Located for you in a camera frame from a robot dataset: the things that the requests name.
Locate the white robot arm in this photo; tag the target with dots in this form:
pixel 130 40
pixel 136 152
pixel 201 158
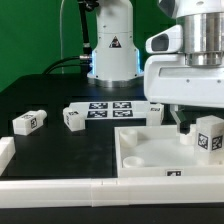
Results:
pixel 186 63

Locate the white fence bar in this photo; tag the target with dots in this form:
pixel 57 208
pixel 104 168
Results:
pixel 111 192
pixel 7 151

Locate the white square tabletop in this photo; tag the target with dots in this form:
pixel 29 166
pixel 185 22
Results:
pixel 157 151

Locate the white fiducial marker sheet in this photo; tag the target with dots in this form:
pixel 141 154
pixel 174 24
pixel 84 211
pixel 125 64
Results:
pixel 112 109

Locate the white left fence bar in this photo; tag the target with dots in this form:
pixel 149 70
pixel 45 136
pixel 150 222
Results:
pixel 7 151

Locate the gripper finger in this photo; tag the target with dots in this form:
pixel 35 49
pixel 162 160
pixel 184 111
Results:
pixel 177 113

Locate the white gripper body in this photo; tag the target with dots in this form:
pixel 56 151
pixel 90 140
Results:
pixel 168 80

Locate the white front fence bar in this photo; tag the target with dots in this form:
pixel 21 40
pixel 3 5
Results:
pixel 111 192

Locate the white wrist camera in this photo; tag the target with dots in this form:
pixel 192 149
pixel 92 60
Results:
pixel 168 41

